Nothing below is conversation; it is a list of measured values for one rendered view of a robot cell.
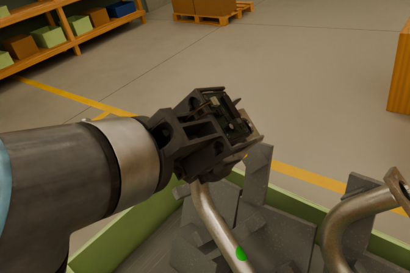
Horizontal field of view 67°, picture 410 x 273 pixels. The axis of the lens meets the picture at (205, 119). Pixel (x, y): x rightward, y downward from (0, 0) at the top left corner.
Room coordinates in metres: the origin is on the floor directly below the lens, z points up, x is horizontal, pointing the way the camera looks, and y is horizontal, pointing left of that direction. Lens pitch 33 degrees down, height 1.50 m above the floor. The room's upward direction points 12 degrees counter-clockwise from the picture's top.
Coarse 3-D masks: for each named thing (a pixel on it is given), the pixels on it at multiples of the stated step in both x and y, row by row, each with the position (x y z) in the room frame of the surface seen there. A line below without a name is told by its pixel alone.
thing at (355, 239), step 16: (352, 176) 0.30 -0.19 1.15; (352, 192) 0.29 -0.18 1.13; (352, 224) 0.27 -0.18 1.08; (368, 224) 0.26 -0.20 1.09; (352, 240) 0.26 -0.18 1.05; (368, 240) 0.25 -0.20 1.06; (352, 256) 0.25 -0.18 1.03; (368, 256) 0.24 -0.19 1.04; (368, 272) 0.23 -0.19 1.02; (384, 272) 0.22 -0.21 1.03; (400, 272) 0.21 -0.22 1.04
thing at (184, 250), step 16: (224, 192) 0.45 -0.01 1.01; (240, 192) 0.43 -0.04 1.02; (192, 208) 0.49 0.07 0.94; (224, 208) 0.44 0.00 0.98; (192, 224) 0.47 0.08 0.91; (176, 240) 0.43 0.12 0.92; (192, 240) 0.42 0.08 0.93; (176, 256) 0.42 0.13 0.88; (192, 256) 0.39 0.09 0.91; (192, 272) 0.37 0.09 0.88; (208, 272) 0.35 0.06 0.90; (224, 272) 0.35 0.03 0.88
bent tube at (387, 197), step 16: (384, 176) 0.25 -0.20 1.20; (400, 176) 0.25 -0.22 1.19; (368, 192) 0.26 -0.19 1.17; (384, 192) 0.24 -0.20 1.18; (400, 192) 0.23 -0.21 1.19; (336, 208) 0.27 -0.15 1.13; (352, 208) 0.25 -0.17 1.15; (368, 208) 0.24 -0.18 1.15; (384, 208) 0.23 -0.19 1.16; (336, 224) 0.26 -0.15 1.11; (320, 240) 0.26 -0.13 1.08; (336, 240) 0.25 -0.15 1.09; (336, 256) 0.24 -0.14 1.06; (336, 272) 0.23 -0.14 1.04; (352, 272) 0.23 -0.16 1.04
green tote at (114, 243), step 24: (168, 192) 0.58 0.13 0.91; (288, 192) 0.46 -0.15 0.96; (120, 216) 0.49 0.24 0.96; (144, 216) 0.52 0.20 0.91; (168, 216) 0.57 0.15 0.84; (312, 216) 0.41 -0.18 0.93; (96, 240) 0.44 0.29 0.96; (120, 240) 0.47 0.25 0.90; (144, 240) 0.51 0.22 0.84; (384, 240) 0.31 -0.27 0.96; (72, 264) 0.40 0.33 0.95; (96, 264) 0.43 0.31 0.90; (408, 264) 0.28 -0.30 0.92
